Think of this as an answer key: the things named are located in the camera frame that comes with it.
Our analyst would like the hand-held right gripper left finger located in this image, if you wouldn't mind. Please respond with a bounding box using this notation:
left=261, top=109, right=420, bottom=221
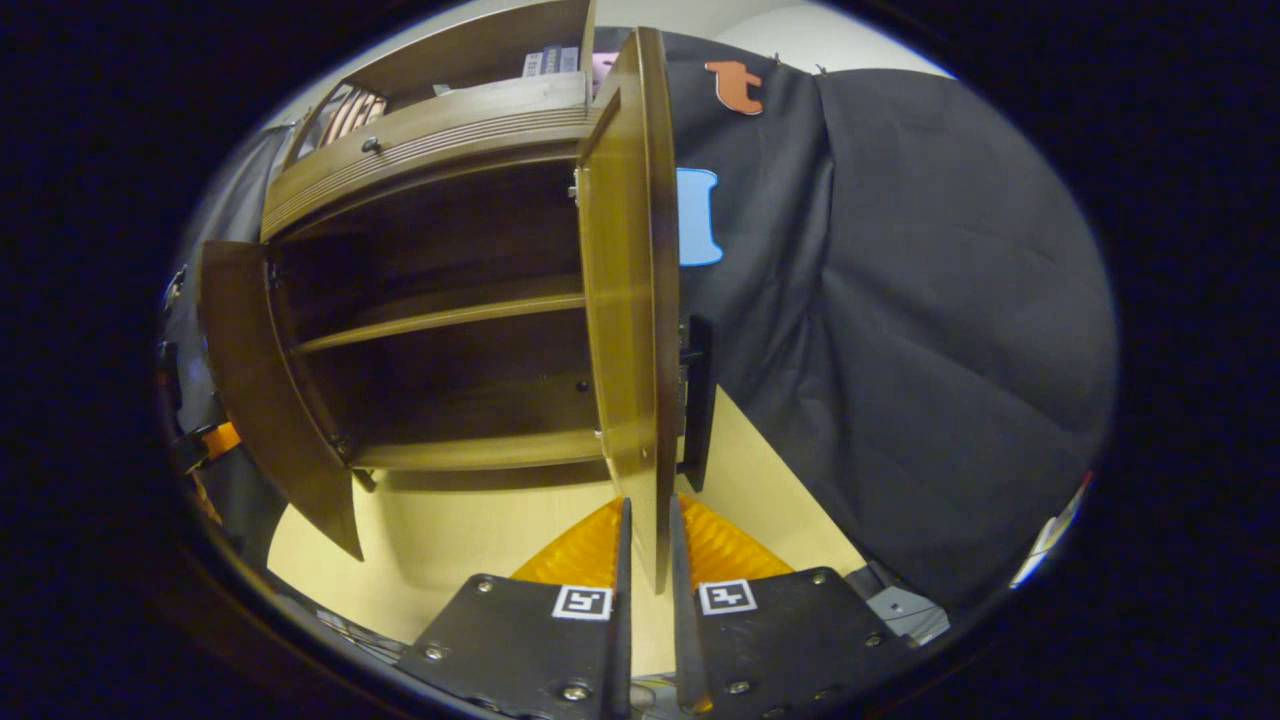
left=398, top=498, right=635, bottom=720

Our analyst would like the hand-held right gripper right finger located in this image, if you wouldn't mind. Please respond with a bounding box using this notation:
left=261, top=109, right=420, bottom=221
left=668, top=494, right=918, bottom=719

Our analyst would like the wooden shoe cabinet door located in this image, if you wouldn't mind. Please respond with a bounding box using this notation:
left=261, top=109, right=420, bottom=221
left=197, top=240, right=367, bottom=562
left=577, top=27, right=683, bottom=594

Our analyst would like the wooden double-door shoe cabinet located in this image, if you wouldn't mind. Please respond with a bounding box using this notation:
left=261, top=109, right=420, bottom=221
left=258, top=0, right=643, bottom=493

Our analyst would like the black door handle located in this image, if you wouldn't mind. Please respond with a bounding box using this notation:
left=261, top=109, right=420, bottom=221
left=677, top=315, right=717, bottom=494

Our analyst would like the grey flat object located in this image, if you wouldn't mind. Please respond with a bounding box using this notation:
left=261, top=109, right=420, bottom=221
left=866, top=583, right=953, bottom=648

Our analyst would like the white object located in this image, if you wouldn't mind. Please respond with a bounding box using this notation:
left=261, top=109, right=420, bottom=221
left=1008, top=468, right=1094, bottom=593

